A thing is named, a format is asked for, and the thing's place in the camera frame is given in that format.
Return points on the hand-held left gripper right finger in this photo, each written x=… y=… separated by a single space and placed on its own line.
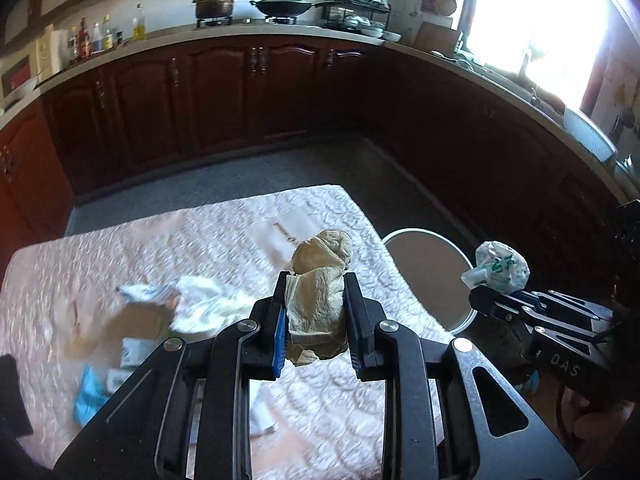
x=354 y=332

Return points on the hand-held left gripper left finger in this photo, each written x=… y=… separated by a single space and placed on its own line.
x=278 y=342

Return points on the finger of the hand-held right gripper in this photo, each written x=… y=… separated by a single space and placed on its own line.
x=575 y=305
x=487 y=302

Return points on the white green-print plastic bag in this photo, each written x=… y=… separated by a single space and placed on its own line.
x=500 y=265

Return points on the brown paper towel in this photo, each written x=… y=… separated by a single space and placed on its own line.
x=315 y=300

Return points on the white round trash bin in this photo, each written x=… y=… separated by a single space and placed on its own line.
x=425 y=270

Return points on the blue and white shoe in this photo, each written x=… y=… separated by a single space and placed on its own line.
x=530 y=383

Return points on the folded white paper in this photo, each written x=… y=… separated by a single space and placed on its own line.
x=262 y=414

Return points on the crumpled white tissue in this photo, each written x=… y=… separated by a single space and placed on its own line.
x=205 y=305

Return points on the blue and white wrapper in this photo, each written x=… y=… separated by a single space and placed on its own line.
x=142 y=292

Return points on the small white box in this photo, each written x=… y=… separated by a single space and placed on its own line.
x=132 y=352

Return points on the small white packet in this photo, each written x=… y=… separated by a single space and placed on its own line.
x=113 y=379

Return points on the white plastic basin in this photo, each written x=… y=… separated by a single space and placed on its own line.
x=590 y=135

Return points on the light blue packet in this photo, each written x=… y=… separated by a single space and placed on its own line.
x=90 y=395

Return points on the dark wooden base cabinets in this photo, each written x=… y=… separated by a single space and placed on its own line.
x=225 y=100

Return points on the wooden cutting board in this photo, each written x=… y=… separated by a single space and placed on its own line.
x=435 y=37

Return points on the bright window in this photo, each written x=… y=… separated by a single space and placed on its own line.
x=540 y=20

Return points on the stacked white bowls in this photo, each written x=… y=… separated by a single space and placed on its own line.
x=382 y=35

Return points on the gas stove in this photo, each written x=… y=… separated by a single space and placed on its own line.
x=250 y=21

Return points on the black wok with lid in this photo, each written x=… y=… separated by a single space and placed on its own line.
x=282 y=7

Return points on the metal cooking pot with lid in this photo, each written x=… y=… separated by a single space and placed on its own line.
x=215 y=6

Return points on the yellow cooking oil bottle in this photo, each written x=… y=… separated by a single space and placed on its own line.
x=139 y=27

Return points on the yellow-capped seasoning bottle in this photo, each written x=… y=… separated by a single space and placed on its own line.
x=107 y=35

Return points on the clear seasoning bottle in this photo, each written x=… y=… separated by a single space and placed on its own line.
x=96 y=40

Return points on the red sauce bottle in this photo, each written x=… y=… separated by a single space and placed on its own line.
x=84 y=40

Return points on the dark sauce bottle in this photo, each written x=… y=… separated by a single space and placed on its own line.
x=73 y=46

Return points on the pale yellow box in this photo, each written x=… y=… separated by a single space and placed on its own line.
x=46 y=55

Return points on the cream microwave with red front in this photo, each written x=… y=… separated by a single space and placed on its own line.
x=17 y=77

